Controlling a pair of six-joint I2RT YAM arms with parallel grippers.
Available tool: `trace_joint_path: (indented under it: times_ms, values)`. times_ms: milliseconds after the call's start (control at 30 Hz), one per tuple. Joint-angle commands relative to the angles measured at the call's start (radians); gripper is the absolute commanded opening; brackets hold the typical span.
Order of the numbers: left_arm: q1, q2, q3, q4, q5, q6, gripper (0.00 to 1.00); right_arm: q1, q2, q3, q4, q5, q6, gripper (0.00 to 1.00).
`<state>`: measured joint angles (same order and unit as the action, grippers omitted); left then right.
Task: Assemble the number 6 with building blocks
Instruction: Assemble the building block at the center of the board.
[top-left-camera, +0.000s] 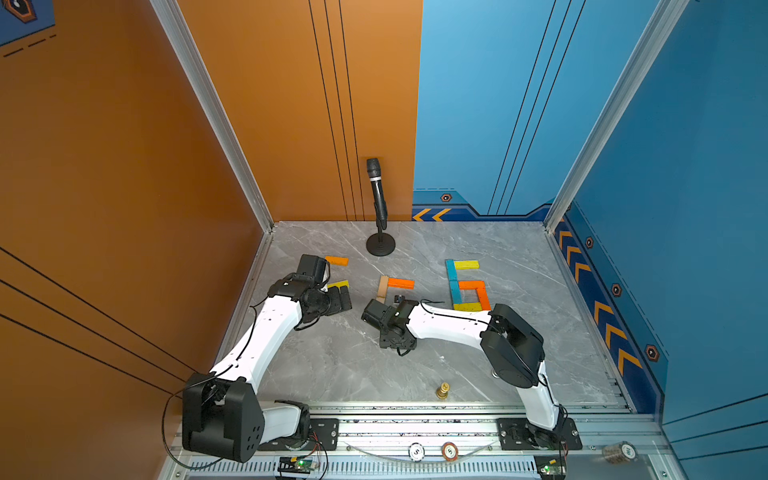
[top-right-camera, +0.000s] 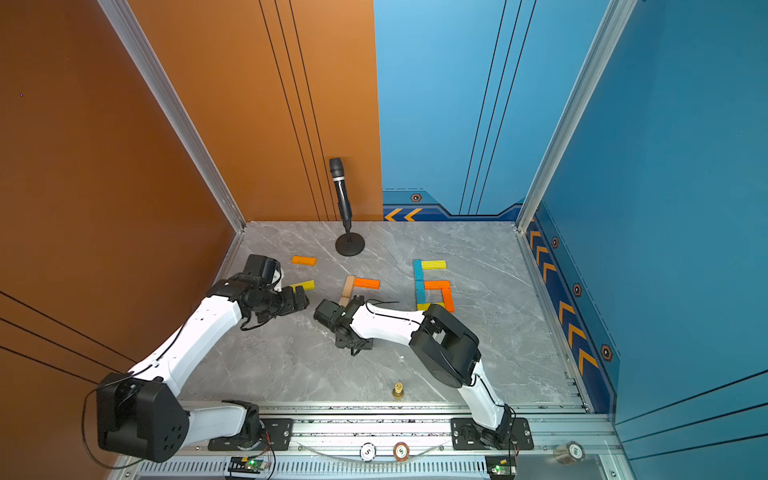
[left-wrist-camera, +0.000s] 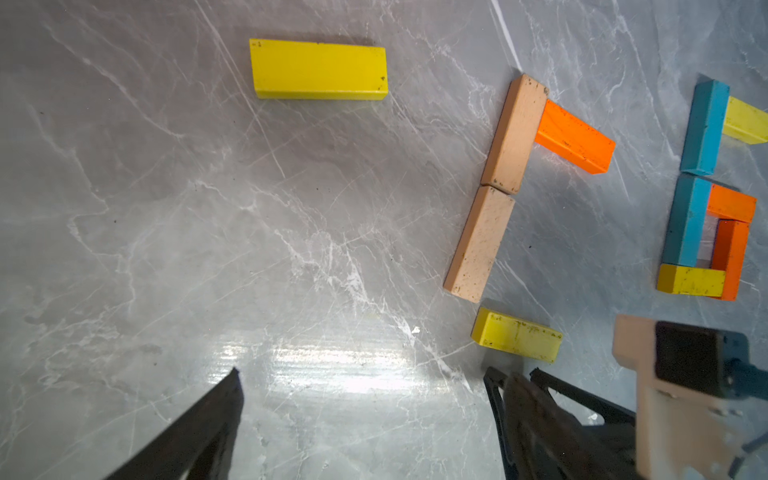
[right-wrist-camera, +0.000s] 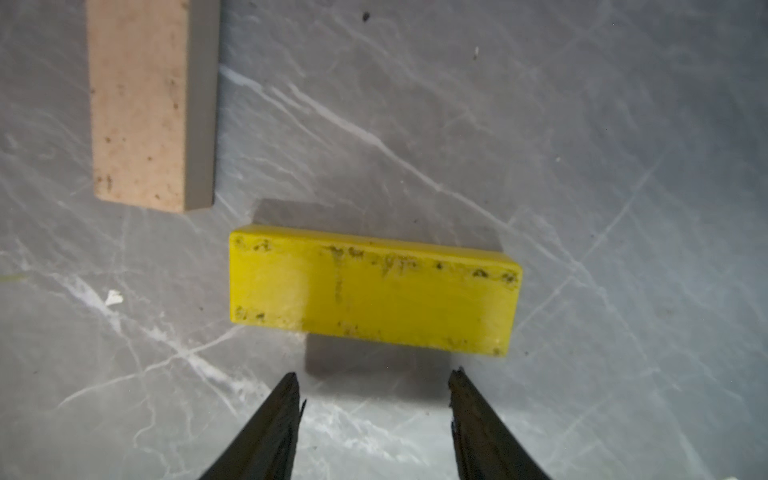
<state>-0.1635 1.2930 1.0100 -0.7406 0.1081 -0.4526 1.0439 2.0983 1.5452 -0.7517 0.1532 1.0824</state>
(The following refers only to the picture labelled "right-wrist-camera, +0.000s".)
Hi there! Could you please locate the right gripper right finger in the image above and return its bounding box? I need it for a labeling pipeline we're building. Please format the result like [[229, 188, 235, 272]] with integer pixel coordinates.
[[448, 368, 550, 480]]

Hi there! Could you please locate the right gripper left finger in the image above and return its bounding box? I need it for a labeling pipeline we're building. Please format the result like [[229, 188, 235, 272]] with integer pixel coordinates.
[[201, 372, 306, 480]]

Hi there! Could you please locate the yellow block diagonal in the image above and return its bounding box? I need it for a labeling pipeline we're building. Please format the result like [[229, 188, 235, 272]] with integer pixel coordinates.
[[229, 225, 523, 357]]

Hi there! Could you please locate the tan block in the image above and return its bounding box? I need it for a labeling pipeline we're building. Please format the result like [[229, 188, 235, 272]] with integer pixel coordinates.
[[86, 0, 221, 213]]

